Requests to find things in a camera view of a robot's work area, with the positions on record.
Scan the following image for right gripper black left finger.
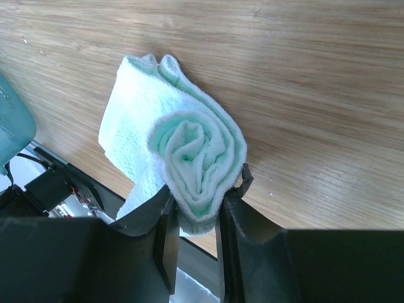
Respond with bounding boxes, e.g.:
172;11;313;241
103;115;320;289
1;186;179;302

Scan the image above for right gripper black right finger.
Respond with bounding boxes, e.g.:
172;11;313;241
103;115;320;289
216;165;403;302

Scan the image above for light mint green towel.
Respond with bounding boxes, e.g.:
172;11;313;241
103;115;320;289
98;54;247;236

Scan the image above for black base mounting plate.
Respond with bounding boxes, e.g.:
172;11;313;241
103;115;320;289
0;146;222;297

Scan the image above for clear blue plastic bin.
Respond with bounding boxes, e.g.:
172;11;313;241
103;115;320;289
0;74;37;175

